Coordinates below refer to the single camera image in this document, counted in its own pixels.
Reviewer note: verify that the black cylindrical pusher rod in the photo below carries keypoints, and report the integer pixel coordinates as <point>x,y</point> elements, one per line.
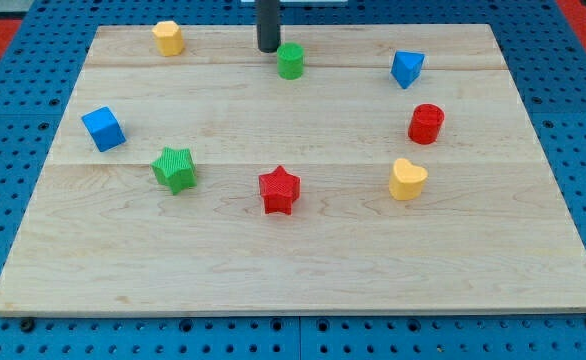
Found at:
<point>268,25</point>

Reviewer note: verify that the yellow hexagon block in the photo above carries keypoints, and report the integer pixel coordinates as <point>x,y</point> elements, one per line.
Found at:
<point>168,38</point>

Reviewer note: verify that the red star block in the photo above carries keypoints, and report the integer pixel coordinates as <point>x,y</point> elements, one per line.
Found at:
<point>279,190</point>

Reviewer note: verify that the green star block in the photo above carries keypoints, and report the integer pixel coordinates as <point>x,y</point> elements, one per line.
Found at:
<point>175,169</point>

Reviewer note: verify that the green cylinder block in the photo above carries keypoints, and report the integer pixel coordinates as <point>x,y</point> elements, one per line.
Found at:
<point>290,60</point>

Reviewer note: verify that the blue triangle block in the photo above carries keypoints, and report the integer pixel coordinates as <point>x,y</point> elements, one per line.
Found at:
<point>406,67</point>

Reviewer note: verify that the red cylinder block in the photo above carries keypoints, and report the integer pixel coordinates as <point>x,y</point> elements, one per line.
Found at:
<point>426,123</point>

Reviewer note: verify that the light wooden board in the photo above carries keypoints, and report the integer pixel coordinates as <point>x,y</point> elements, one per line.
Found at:
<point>490,233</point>

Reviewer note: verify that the blue cube block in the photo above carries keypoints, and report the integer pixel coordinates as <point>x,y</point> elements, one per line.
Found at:
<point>104,129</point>

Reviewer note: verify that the yellow heart block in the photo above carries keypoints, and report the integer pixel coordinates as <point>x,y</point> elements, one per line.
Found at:
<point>406,180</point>

